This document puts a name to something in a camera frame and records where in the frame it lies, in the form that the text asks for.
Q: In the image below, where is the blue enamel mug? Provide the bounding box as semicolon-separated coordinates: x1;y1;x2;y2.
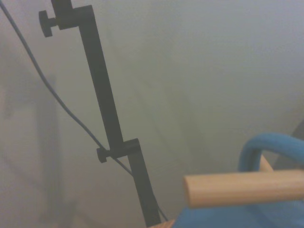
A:
172;132;304;228

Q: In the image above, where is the black camera stand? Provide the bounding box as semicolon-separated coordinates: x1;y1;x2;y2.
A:
38;0;161;228

